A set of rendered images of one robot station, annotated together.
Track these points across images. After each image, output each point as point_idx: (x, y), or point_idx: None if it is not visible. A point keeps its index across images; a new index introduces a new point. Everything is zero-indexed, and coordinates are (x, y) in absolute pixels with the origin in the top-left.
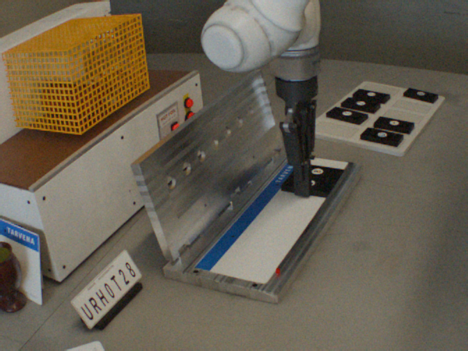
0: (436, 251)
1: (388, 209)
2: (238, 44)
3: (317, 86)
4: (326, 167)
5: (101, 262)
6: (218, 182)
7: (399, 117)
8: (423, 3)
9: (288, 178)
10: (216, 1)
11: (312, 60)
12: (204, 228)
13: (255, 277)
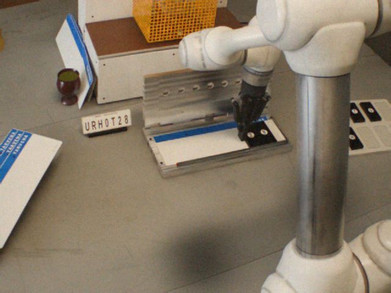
0: (258, 219)
1: (272, 179)
2: (184, 57)
3: (263, 91)
4: (271, 133)
5: (126, 106)
6: (199, 105)
7: (365, 135)
8: None
9: None
10: None
11: (258, 78)
12: (175, 121)
13: (167, 159)
